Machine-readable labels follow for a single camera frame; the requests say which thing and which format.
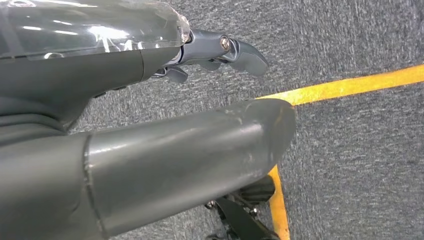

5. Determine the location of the black robot foot mechanism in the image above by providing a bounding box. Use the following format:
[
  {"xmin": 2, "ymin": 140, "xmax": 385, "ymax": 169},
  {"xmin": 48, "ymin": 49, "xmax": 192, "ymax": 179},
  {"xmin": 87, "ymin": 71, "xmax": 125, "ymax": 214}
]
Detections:
[{"xmin": 203, "ymin": 175, "xmax": 281, "ymax": 240}]

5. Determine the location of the yellow floor tape square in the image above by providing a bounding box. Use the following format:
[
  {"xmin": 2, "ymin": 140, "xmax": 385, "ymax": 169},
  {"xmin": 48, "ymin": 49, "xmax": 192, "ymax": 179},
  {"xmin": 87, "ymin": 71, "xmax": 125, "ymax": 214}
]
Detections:
[{"xmin": 256, "ymin": 64, "xmax": 424, "ymax": 240}]

